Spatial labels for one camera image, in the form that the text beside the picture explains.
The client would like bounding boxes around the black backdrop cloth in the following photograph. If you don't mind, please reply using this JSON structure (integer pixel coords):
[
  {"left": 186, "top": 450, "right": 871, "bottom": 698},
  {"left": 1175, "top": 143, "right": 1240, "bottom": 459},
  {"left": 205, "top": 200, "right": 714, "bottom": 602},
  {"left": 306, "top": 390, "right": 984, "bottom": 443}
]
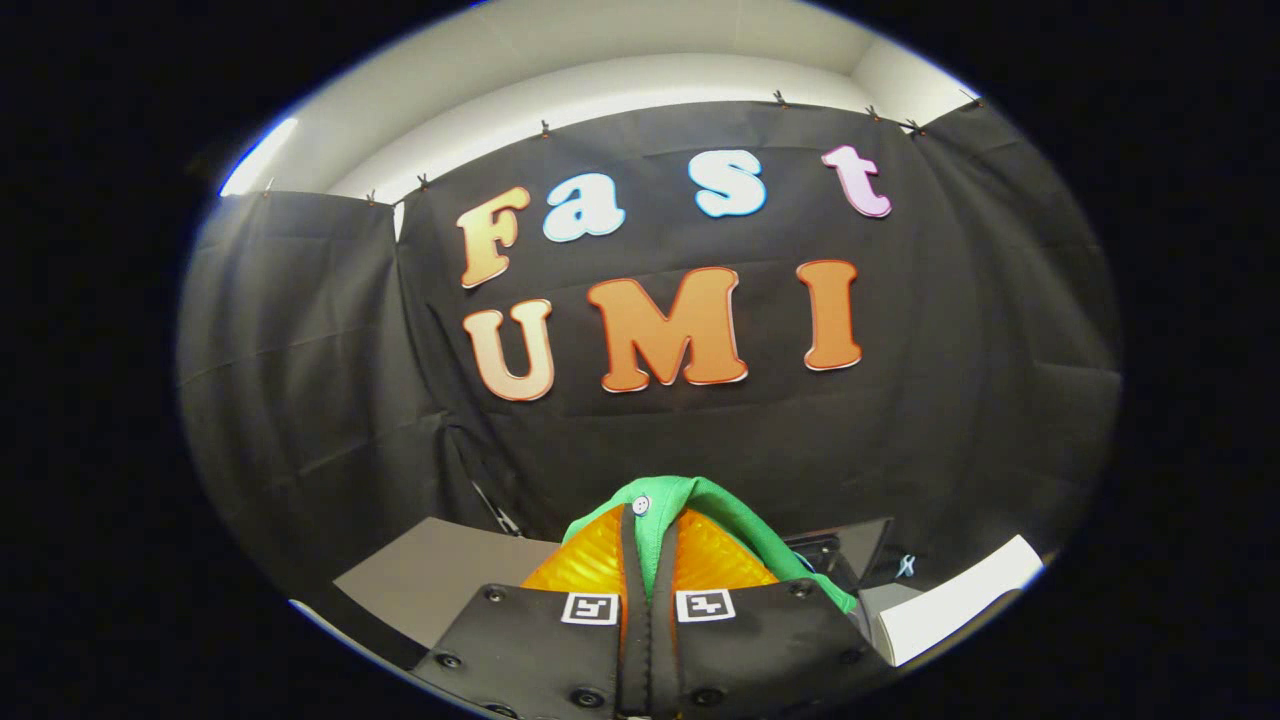
[{"left": 178, "top": 98, "right": 1121, "bottom": 641}]

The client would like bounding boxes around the thin metal stand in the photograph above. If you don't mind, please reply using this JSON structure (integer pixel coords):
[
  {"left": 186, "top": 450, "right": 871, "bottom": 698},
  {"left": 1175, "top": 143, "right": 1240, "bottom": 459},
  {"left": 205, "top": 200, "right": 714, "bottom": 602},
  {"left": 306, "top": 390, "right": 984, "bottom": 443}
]
[{"left": 468, "top": 478, "right": 523, "bottom": 538}]

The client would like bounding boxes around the white flat board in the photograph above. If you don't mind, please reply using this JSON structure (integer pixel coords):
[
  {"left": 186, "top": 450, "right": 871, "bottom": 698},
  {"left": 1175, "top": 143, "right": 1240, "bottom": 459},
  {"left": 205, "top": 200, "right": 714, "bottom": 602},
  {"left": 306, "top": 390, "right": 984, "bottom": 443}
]
[{"left": 878, "top": 535, "right": 1044, "bottom": 668}]

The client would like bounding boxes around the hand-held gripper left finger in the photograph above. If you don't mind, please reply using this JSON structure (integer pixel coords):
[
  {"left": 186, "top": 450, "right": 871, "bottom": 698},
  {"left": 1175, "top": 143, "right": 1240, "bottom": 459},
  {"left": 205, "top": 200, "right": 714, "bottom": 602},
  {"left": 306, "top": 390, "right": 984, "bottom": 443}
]
[{"left": 415, "top": 505, "right": 652, "bottom": 720}]

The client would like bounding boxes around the green shirt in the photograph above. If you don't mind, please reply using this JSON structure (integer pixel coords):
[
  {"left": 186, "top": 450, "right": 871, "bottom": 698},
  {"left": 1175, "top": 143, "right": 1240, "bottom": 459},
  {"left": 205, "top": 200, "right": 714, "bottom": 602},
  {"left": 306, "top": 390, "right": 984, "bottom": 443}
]
[{"left": 562, "top": 475, "right": 859, "bottom": 613}]

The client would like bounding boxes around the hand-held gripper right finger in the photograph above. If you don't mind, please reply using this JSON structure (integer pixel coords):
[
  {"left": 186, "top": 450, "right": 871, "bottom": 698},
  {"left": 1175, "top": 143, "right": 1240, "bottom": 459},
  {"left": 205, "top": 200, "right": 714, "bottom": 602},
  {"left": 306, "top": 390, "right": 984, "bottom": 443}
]
[{"left": 650, "top": 507, "right": 893, "bottom": 719}]

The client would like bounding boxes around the row of black clips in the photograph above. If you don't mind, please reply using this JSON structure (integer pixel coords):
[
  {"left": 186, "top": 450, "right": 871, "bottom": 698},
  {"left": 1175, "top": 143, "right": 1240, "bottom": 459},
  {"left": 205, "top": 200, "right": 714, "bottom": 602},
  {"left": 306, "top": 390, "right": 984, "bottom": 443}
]
[{"left": 262, "top": 90, "right": 986, "bottom": 206}]

